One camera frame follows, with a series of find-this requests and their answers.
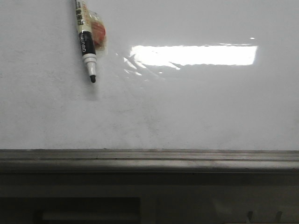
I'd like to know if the black white whiteboard marker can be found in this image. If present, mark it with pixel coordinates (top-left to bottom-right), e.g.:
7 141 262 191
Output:
73 0 97 83

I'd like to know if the grey aluminium whiteboard frame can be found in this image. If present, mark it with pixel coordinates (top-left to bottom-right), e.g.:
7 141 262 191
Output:
0 149 299 173

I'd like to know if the red magnet taped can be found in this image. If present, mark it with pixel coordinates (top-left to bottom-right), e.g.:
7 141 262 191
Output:
84 5 107 55

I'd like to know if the white whiteboard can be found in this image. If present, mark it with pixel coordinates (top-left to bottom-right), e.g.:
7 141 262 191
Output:
0 0 299 150

